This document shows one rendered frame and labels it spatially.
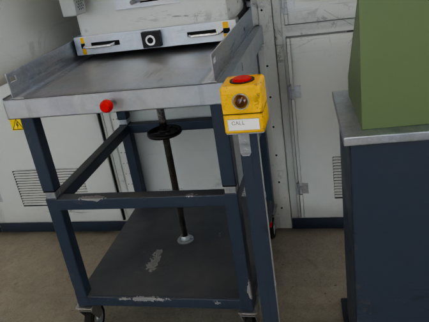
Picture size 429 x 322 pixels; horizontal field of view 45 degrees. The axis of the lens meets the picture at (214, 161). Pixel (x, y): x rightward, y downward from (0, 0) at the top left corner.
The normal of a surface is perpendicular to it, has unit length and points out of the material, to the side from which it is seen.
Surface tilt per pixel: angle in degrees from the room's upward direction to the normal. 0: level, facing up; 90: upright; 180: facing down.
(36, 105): 90
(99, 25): 90
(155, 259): 0
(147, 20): 90
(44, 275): 0
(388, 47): 90
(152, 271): 0
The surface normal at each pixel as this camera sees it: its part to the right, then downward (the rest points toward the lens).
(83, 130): -0.20, 0.43
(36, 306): -0.14, -0.90
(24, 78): 0.97, -0.04
